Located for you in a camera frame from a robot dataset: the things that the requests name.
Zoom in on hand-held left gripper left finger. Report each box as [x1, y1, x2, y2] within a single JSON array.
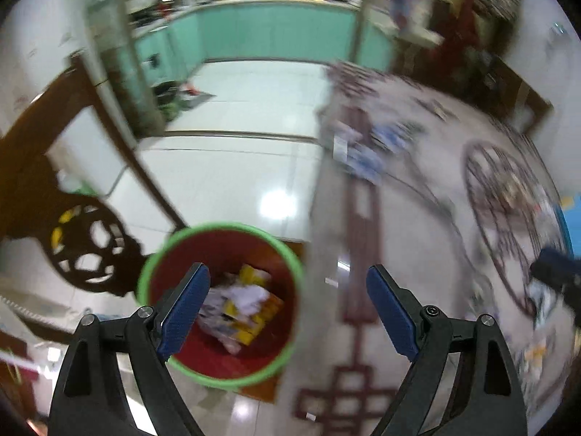
[[48, 262, 212, 436]]

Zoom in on wrappers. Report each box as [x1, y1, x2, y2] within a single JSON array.
[[222, 293, 284, 346]]

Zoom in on grey dustpan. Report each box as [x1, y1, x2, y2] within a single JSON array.
[[182, 85, 218, 109]]

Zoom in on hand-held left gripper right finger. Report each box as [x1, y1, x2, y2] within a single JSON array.
[[367, 264, 529, 436]]

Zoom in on frosted glass partition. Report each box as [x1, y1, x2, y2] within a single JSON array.
[[86, 0, 168, 137]]

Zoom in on black mesh waste basket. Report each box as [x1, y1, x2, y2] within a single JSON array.
[[152, 81, 182, 116]]

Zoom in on white tissue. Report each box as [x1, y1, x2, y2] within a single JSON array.
[[206, 282, 268, 314]]

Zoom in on green base cabinets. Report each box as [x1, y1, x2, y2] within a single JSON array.
[[131, 0, 395, 101]]

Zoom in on yellow and white tissue pack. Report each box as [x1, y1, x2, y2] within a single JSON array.
[[238, 263, 273, 287]]

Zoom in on clear plastic bag blue print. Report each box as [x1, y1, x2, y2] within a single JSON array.
[[529, 279, 566, 330]]

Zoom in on carved wooden chair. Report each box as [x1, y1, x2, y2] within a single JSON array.
[[0, 52, 189, 298]]

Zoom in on dark red garment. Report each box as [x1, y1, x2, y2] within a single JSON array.
[[436, 0, 482, 69]]

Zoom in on red bin with green rim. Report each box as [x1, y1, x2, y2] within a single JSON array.
[[137, 222, 306, 390]]

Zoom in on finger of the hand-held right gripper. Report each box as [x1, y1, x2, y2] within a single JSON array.
[[529, 245, 581, 328]]

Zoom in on plain wooden chair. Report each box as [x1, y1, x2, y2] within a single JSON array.
[[472, 50, 554, 132]]

